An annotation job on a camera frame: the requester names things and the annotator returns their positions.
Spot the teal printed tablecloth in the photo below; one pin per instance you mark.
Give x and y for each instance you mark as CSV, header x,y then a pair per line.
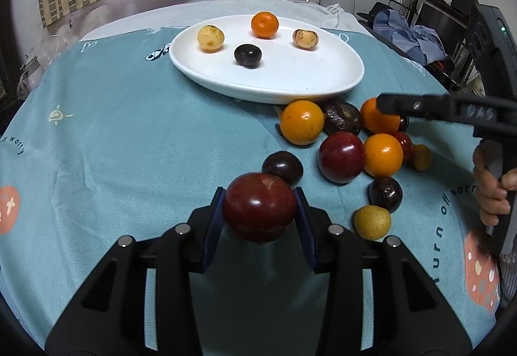
x,y
121,146

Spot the white sheet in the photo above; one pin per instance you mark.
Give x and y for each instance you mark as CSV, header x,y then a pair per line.
x,y
169,16

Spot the yellow pear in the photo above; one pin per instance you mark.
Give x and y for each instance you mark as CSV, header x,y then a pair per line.
x,y
372,222

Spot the person's right hand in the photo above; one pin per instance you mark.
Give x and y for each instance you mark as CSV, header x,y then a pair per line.
x,y
486,194

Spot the dark purple plum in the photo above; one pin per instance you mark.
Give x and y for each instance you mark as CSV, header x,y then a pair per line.
x,y
385,194
282,167
247,55

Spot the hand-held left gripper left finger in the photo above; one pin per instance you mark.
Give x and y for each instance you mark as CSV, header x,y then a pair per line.
x,y
216,218

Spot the yellow speckled round fruit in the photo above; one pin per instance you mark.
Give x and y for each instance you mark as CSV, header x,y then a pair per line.
x,y
210,38

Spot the small dark fruit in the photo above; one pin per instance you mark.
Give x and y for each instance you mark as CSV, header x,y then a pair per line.
x,y
403,124

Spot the clear plastic bag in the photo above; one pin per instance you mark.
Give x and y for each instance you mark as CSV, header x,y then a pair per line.
x,y
29,75

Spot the black monitor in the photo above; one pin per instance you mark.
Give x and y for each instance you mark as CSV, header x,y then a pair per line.
x,y
438,25

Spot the small orange mandarin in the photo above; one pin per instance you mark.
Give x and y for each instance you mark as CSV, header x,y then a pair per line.
x,y
265,25

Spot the brown yellow mottled fruit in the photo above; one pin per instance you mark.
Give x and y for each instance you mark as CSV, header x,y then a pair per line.
x,y
305,39

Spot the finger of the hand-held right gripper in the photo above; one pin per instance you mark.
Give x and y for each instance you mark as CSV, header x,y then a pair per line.
x,y
428,106

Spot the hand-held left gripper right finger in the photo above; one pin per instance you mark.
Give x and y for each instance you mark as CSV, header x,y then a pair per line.
x,y
303,218

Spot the small yellow-green fruit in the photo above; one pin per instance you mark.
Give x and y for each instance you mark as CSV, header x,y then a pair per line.
x,y
421,157

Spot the orange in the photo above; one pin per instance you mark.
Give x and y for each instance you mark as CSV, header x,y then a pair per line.
x,y
383,155
377,122
302,121

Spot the large red plum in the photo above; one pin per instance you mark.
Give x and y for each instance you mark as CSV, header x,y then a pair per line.
x,y
341,157
260,207

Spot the white oval plate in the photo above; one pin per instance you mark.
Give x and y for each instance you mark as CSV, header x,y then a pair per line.
x,y
282,73

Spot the blue shirt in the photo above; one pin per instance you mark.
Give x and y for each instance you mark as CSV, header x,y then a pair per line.
x,y
412,37

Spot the wrinkled dark passion fruit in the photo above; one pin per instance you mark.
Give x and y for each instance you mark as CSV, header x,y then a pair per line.
x,y
341,118

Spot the small red plum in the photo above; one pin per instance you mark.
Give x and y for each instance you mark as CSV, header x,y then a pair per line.
x,y
406,144

